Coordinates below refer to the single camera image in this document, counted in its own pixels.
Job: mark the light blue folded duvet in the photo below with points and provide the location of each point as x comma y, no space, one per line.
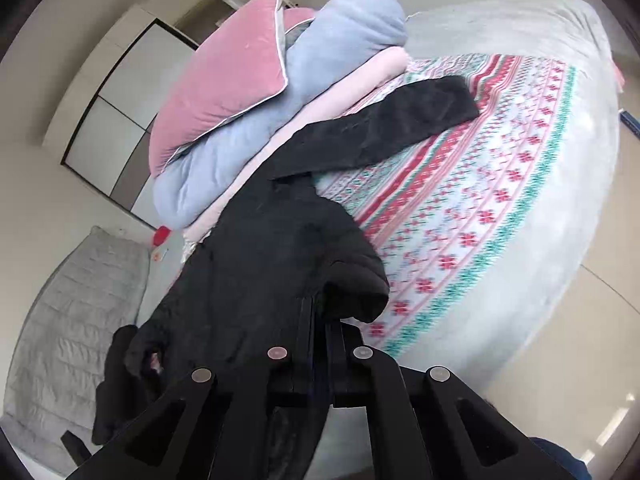
342,36

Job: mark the black quilted puffer jacket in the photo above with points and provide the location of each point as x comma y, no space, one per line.
280,266

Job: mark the pink velvet pillow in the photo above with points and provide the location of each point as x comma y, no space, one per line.
235,69

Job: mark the grey quilted headboard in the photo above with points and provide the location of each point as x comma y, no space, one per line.
59,358

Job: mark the small red object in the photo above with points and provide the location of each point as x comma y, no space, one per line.
160,235

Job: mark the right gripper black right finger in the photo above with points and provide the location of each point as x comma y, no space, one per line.
430,425

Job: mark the grey bed sheet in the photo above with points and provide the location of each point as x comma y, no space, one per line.
517,294

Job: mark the pale pink folded blanket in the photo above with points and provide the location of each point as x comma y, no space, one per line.
297,147

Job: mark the red green patterned blanket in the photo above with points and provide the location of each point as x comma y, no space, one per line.
441,212

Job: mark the white grey sliding wardrobe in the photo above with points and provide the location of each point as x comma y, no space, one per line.
109,148

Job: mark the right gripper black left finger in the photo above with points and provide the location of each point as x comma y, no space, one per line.
262,420

